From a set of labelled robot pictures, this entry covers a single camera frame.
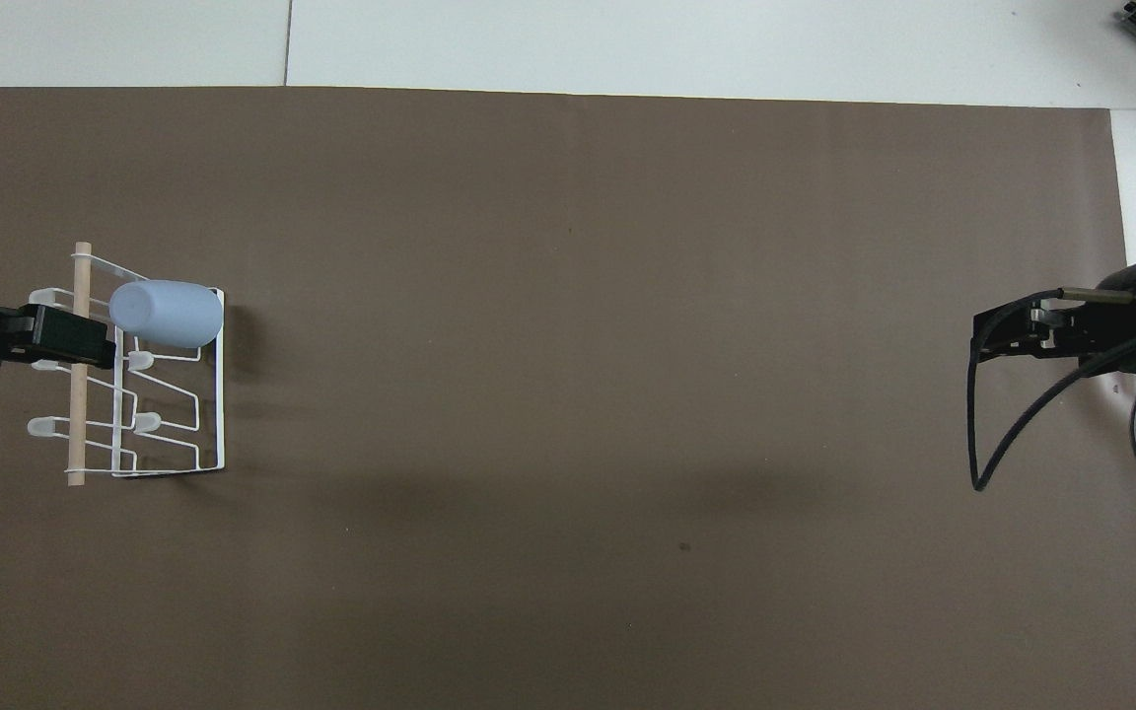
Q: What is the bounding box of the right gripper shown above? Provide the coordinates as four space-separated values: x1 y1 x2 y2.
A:
1061 259 1136 377

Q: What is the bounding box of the light blue cup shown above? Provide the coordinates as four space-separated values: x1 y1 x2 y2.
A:
108 279 226 349

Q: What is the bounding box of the black cable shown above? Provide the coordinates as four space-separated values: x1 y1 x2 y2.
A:
967 286 1136 493

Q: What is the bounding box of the white wire cup rack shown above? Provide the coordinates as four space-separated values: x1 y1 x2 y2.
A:
27 241 228 489

